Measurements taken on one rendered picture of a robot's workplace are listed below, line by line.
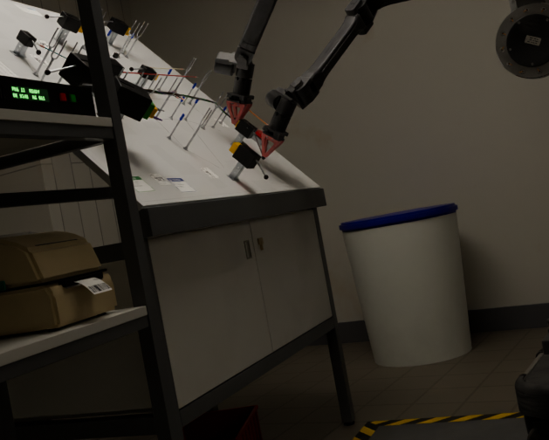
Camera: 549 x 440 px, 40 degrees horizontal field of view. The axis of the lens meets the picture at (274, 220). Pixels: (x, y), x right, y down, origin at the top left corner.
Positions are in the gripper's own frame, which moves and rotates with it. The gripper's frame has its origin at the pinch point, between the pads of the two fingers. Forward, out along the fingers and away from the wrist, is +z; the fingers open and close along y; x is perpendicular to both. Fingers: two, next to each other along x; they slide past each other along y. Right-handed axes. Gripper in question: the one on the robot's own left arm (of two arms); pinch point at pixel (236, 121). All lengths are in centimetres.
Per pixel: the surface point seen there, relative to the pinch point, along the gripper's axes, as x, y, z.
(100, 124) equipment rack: 6, 100, -6
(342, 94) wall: -3, -184, -5
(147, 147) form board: -4, 57, 5
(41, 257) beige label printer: 8, 120, 18
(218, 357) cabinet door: 29, 68, 51
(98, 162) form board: -2, 86, 5
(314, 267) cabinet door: 34, -11, 45
